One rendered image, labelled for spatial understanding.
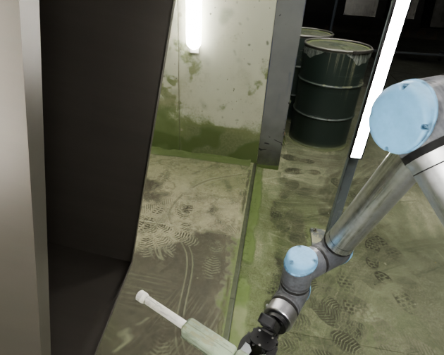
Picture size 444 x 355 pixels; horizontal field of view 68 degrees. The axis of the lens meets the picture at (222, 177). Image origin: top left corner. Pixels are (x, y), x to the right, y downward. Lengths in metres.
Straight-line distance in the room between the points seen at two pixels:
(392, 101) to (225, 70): 1.95
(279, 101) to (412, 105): 1.96
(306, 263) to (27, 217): 0.78
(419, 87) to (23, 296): 0.62
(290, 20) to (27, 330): 2.21
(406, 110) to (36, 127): 0.52
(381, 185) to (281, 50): 1.70
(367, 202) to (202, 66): 1.85
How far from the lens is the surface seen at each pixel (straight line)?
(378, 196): 0.89
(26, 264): 0.43
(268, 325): 0.93
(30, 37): 0.30
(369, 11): 7.30
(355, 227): 0.97
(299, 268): 0.99
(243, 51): 2.45
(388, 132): 0.63
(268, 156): 2.71
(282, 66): 2.46
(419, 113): 0.60
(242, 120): 2.59
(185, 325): 0.96
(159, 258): 1.87
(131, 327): 1.63
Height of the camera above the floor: 1.38
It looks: 32 degrees down
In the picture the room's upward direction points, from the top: 4 degrees clockwise
